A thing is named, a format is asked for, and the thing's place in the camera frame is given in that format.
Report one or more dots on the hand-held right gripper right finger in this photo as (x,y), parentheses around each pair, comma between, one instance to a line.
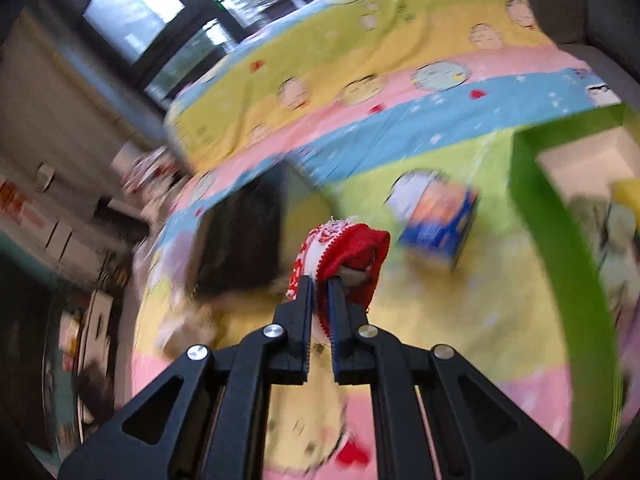
(340,340)

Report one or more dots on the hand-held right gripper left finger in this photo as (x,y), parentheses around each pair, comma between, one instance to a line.
(302,330)

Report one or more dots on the red knit sock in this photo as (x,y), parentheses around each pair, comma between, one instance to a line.
(345,250)

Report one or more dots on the blue and orange carton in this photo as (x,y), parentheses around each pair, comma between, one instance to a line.
(435,225)

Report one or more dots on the green box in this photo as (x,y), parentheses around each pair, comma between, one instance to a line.
(565,260)

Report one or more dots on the white waffle towel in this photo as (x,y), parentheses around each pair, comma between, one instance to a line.
(600,240)

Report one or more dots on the pink towel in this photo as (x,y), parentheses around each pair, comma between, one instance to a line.
(629,340)

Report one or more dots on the yellow sponge pack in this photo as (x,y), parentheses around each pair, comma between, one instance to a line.
(627,197)

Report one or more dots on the black book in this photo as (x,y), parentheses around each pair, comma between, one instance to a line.
(240,240)

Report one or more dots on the pile of clothes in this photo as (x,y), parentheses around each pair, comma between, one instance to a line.
(150,175)

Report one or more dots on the cartoon printed blanket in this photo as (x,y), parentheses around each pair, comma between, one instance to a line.
(400,100)

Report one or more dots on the white container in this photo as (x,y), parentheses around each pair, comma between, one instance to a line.
(125,156)

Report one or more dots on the black framed window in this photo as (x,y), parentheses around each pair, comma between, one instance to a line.
(135,5)

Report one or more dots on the grey sofa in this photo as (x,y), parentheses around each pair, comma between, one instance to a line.
(590,5)

